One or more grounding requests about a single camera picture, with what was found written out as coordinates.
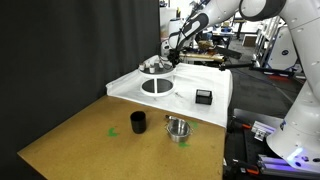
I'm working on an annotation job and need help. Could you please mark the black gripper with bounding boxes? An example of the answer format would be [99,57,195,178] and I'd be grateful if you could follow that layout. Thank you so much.
[167,48,183,69]

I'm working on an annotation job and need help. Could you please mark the white circular two-tier rack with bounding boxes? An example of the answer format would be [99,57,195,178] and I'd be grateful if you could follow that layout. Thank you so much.
[138,62,176,98]

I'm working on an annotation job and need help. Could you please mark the white cloth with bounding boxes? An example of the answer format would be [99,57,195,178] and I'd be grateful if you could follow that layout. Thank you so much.
[105,54,234,128]

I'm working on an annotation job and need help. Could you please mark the brass coloured bar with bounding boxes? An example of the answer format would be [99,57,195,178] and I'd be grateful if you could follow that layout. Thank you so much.
[179,52,225,64]

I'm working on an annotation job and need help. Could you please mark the small black open box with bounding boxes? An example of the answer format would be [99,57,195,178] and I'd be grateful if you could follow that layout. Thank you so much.
[195,88,213,106]

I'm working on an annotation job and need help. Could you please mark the small steel pot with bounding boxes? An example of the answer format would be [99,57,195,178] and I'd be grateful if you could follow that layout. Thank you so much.
[164,118,194,144]

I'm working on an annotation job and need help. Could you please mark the black mug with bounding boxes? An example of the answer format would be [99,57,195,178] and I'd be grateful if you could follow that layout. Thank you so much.
[129,110,148,135]

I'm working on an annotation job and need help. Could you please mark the black tripod bar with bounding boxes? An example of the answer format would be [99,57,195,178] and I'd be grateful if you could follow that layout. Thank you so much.
[218,59,298,76]

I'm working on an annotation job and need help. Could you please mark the brown cardboard box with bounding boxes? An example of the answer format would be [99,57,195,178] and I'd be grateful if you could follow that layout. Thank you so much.
[242,33,259,48]

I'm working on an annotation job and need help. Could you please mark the orange and black clamp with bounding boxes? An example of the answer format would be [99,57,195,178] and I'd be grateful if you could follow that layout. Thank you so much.
[229,117,253,132]
[229,158,260,177]

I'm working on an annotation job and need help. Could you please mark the dark curtain backdrop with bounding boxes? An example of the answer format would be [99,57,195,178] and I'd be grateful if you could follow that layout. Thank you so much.
[0,0,162,180]

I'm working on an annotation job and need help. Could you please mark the black perforated robot table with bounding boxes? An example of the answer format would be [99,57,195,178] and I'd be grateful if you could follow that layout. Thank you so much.
[222,107,320,180]

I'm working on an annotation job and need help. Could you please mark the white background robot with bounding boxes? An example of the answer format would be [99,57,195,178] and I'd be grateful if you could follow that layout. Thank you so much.
[264,16,303,72]

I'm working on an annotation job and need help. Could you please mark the short aluminium extrusion with bracket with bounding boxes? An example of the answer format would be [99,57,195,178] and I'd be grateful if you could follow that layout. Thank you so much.
[251,120,276,141]

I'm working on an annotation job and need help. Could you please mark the long aluminium extrusion rail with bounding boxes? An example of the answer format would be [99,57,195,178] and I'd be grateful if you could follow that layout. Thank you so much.
[256,154,320,176]

